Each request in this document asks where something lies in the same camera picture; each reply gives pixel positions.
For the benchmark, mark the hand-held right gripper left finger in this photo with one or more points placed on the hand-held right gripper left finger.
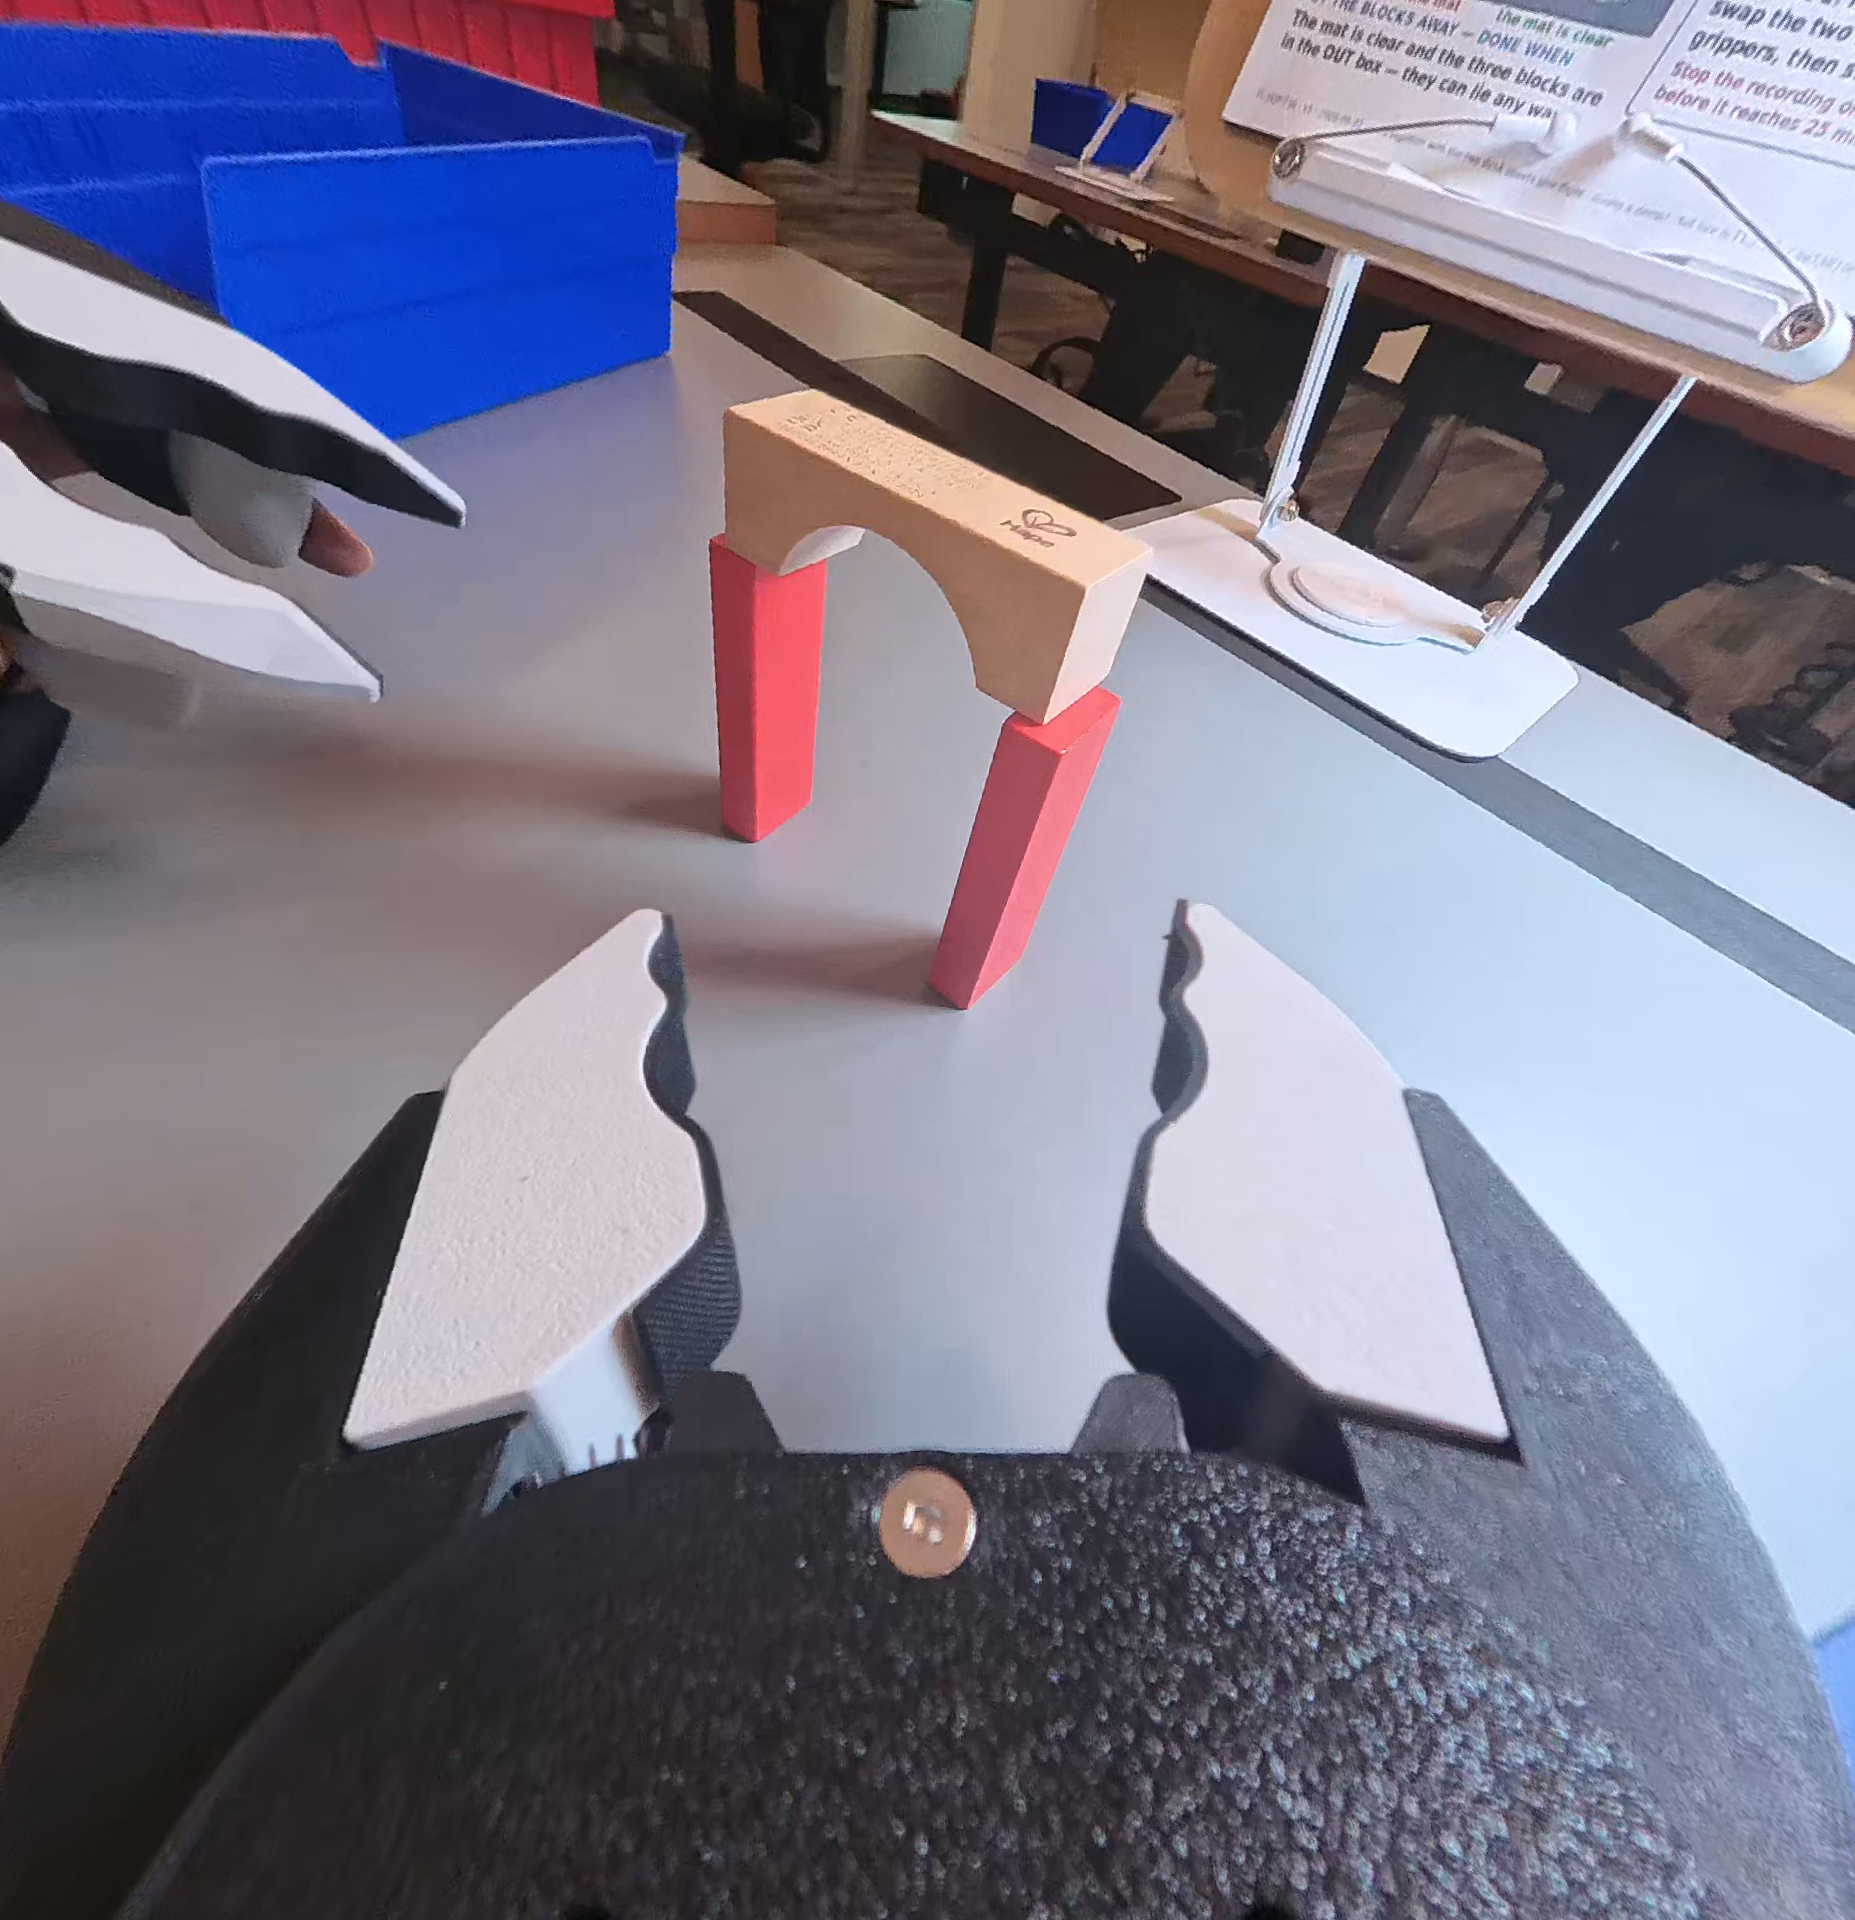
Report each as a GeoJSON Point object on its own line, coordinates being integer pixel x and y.
{"type": "Point", "coordinates": [536, 1232]}

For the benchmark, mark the printed instruction sheet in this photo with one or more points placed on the printed instruction sheet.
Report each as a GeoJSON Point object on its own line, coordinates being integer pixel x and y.
{"type": "Point", "coordinates": [1467, 76]}

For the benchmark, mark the white document stand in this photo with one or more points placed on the white document stand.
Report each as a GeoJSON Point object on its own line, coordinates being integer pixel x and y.
{"type": "Point", "coordinates": [1438, 690]}

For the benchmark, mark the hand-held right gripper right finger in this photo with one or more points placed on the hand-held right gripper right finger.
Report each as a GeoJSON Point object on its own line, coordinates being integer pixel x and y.
{"type": "Point", "coordinates": [1317, 1232]}

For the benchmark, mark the natural wood arch block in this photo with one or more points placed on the natural wood arch block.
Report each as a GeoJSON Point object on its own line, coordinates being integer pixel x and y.
{"type": "Point", "coordinates": [928, 524]}

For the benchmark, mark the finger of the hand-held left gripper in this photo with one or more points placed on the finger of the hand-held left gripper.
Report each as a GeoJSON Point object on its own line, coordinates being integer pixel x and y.
{"type": "Point", "coordinates": [146, 614]}
{"type": "Point", "coordinates": [146, 339]}

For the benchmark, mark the red wooden plank block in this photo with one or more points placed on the red wooden plank block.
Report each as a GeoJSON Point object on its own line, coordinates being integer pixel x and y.
{"type": "Point", "coordinates": [769, 705]}
{"type": "Point", "coordinates": [1017, 856]}

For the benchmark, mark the red plastic bin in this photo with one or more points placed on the red plastic bin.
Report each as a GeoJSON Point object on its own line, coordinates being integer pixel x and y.
{"type": "Point", "coordinates": [478, 29]}

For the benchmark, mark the person's left hand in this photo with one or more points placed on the person's left hand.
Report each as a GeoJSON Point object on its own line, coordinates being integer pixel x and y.
{"type": "Point", "coordinates": [334, 548]}

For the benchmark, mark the wooden desk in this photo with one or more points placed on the wooden desk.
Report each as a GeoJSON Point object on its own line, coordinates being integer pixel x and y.
{"type": "Point", "coordinates": [1167, 226]}

